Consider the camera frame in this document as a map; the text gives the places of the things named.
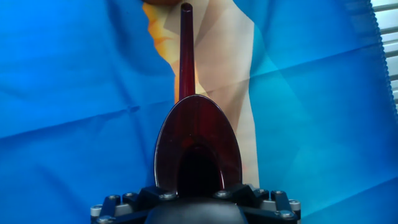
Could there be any blue cloth with orange print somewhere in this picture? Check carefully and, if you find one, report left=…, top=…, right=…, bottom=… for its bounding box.
left=0, top=0, right=398, bottom=224

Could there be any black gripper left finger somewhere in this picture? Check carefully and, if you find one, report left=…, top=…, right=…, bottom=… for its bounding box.
left=89, top=185, right=180, bottom=224

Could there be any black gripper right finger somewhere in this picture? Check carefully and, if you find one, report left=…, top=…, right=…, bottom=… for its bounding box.
left=213, top=183, right=302, bottom=224

